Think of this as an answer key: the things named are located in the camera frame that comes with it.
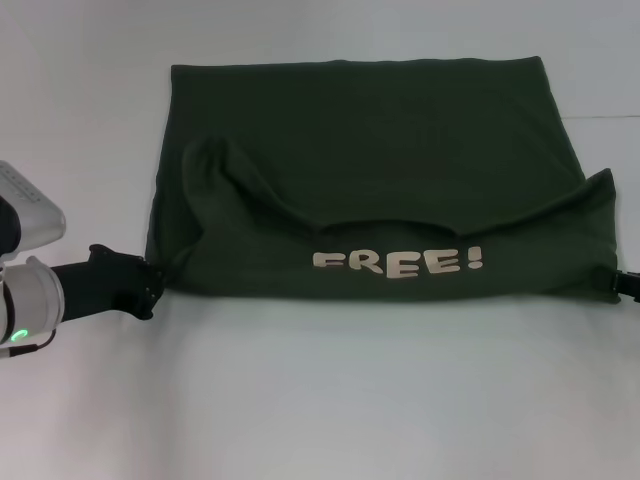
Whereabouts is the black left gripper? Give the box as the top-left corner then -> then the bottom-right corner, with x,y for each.
49,243 -> 175,322

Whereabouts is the dark green shirt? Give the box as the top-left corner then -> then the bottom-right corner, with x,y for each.
142,55 -> 622,307

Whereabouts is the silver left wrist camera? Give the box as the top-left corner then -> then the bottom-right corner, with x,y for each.
0,159 -> 68,262

